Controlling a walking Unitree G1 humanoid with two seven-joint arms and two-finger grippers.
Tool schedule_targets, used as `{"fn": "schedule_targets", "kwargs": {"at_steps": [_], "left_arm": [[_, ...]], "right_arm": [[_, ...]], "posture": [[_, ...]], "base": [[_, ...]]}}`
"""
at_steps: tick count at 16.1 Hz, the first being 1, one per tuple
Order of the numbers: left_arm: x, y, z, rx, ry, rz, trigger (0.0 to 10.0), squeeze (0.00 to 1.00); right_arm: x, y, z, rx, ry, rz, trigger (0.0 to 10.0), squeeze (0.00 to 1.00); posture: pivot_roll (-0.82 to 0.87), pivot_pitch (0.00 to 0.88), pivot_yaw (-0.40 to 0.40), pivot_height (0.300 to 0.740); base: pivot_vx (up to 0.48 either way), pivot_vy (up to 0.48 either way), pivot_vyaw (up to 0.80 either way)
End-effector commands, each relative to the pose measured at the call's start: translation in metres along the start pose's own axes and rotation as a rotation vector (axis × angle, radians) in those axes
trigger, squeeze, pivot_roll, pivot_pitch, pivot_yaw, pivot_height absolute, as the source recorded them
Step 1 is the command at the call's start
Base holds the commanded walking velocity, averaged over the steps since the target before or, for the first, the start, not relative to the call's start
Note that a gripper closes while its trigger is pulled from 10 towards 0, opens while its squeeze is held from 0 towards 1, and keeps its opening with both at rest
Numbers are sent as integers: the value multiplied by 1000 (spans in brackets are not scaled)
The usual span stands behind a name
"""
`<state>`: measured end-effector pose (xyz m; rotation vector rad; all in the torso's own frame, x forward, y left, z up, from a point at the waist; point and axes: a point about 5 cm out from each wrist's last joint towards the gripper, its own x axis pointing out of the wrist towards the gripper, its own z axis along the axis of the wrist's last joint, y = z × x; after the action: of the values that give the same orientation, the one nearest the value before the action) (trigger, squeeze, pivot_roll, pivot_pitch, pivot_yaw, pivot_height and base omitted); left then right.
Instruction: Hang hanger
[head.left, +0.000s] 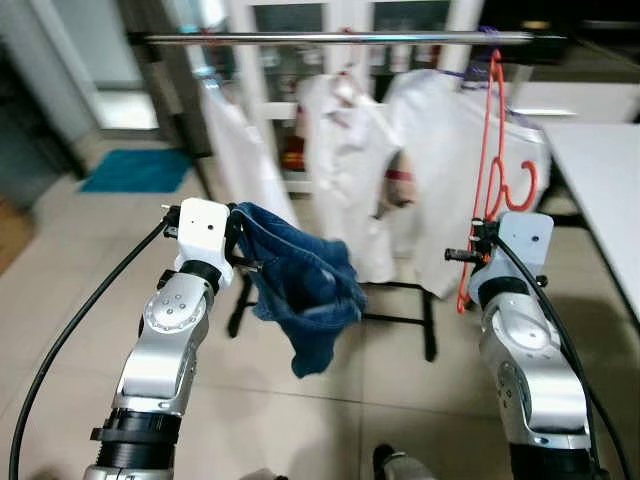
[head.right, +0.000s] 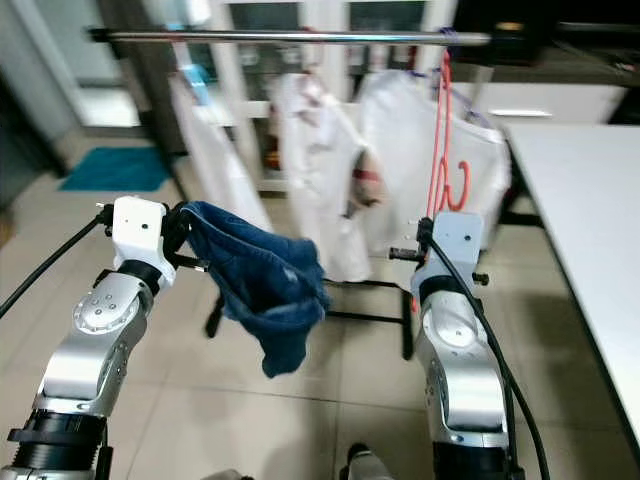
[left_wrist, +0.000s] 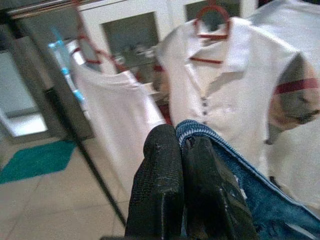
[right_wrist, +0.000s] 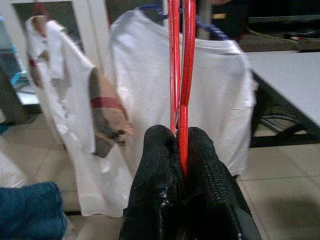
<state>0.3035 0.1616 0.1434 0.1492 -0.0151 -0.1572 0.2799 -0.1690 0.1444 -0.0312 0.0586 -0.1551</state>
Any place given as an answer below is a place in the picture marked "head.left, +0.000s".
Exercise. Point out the purple clothes hanger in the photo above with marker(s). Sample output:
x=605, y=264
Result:
x=487, y=35

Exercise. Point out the grey robot right foot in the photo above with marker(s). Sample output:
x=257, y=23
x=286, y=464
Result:
x=405, y=465

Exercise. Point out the white T-shirt with brown print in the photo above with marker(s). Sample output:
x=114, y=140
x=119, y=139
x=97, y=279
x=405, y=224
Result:
x=345, y=180

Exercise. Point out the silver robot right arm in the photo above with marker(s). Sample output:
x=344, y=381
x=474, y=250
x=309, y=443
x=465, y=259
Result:
x=535, y=380

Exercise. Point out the white folding table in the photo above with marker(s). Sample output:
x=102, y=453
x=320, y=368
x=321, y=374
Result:
x=600, y=190

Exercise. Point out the large white T-shirt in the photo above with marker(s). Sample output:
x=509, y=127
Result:
x=440, y=160

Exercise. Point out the blue denim shorts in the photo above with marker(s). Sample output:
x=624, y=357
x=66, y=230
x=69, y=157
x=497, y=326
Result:
x=310, y=280

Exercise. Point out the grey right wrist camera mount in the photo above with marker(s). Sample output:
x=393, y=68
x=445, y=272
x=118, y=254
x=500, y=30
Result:
x=527, y=240

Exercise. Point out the white glass-door cabinet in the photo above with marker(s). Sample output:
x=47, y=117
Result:
x=355, y=10

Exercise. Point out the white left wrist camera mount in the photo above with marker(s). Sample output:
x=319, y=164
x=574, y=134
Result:
x=203, y=228

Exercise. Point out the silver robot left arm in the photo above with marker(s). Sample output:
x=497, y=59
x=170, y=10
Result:
x=165, y=340

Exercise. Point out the teal floor mat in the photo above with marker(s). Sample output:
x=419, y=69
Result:
x=135, y=170

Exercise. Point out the grey curtain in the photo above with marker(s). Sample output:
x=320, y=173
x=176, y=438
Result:
x=170, y=90

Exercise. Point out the plain white T-shirt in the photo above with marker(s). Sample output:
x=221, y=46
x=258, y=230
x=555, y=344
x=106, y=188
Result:
x=245, y=160

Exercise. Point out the silver and black clothes rack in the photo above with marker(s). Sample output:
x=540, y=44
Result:
x=300, y=38

